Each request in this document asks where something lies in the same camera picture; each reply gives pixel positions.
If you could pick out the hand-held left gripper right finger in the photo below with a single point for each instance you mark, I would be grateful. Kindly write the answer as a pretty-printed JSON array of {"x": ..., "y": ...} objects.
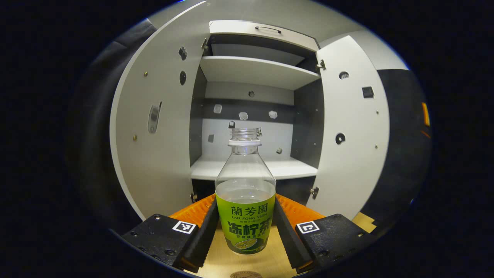
[{"x": 287, "y": 243}]

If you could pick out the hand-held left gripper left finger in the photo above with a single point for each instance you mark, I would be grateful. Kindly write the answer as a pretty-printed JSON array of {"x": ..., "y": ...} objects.
[{"x": 204, "y": 239}]

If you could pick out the green label clear bottle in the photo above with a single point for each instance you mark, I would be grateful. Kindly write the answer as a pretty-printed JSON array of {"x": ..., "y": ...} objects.
[{"x": 245, "y": 224}]

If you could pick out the round brown coaster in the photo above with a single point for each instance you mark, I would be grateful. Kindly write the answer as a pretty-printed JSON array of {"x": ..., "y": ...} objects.
[{"x": 246, "y": 275}]

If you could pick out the white cabinet door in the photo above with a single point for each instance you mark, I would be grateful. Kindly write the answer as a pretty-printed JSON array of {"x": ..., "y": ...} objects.
[
  {"x": 355, "y": 173},
  {"x": 154, "y": 162}
]

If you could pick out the white grey cabinet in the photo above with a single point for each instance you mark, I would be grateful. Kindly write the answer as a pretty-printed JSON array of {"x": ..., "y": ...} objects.
[{"x": 251, "y": 71}]

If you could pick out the white cabinet drawer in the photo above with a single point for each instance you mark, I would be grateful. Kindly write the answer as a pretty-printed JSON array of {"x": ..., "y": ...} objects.
[{"x": 239, "y": 31}]

